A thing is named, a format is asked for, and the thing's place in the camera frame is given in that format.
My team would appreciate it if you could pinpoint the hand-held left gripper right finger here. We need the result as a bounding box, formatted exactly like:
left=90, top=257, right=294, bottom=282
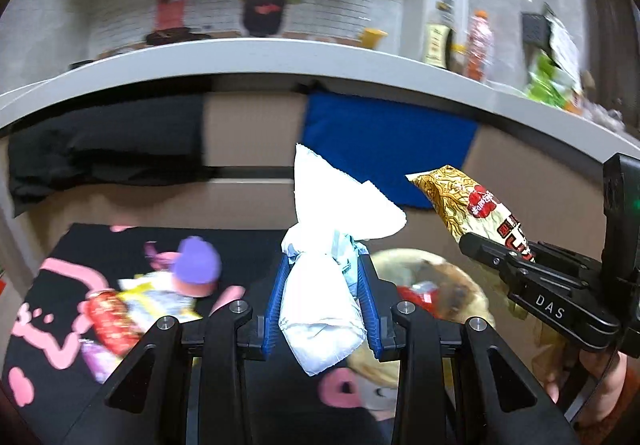
left=350, top=240, right=581, bottom=445

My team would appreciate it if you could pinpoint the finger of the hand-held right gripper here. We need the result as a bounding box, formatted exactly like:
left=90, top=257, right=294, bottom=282
left=459, top=231, right=541, bottom=283
left=535, top=239, right=606, bottom=277

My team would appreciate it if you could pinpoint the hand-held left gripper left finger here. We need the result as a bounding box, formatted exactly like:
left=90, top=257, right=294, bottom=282
left=65, top=250, right=297, bottom=445

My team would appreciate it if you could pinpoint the yellow plastic bag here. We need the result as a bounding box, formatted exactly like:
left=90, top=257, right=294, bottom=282
left=347, top=247, right=497, bottom=422

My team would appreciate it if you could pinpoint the gold noodle snack packet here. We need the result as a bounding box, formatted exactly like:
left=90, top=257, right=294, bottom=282
left=406, top=165, right=556, bottom=326

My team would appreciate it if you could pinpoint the purple pink sponge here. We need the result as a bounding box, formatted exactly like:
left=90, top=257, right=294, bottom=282
left=170, top=236, right=224, bottom=299

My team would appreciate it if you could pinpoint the white tissue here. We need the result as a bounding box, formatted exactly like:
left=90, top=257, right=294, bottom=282
left=279, top=144, right=407, bottom=377

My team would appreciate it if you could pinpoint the person's right forearm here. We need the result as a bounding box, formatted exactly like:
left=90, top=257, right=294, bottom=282
left=590, top=392, right=640, bottom=445

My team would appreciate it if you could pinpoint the person's right hand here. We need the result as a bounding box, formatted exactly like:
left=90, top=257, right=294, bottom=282
left=544, top=347, right=630, bottom=427

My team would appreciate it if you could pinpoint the red wrapper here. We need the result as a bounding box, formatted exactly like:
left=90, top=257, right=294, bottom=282
left=397, top=280, right=447, bottom=312

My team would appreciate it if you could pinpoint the white yellow patterned packet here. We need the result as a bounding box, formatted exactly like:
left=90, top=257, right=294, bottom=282
left=117, top=274, right=199, bottom=326

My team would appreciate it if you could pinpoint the red snack packet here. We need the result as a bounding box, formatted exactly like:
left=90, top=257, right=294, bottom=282
left=82, top=289, right=147, bottom=357

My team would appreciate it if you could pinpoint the blue cloth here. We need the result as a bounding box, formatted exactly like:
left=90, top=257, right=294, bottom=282
left=300, top=91, right=479, bottom=211

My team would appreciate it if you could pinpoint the green bag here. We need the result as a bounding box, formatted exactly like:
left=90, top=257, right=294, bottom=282
left=525, top=50, right=584, bottom=109

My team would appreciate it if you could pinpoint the beige cabinet with grey counter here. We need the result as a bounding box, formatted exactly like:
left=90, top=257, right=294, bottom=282
left=0, top=36, right=640, bottom=286

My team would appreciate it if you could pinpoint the black mat with pink print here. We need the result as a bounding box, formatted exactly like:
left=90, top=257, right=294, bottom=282
left=0, top=222, right=401, bottom=445

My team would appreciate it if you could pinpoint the white paper bag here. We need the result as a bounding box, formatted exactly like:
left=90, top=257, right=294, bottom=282
left=547, top=15, right=584, bottom=91

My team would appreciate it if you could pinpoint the orange bottle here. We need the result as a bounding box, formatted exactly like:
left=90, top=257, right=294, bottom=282
left=465, top=11, right=495, bottom=82

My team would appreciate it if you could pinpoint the cream packet on shelf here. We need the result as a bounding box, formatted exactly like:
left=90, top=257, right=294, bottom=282
left=424, top=15, right=454, bottom=69

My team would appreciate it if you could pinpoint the black cloth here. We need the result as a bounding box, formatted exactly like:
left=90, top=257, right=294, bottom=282
left=7, top=92, right=209, bottom=219

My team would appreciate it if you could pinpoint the yellow cup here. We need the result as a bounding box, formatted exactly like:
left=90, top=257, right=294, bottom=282
left=361, top=28, right=389, bottom=49

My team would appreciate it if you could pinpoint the black wall box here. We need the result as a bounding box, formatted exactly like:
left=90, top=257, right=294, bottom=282
left=521, top=11, right=551, bottom=46

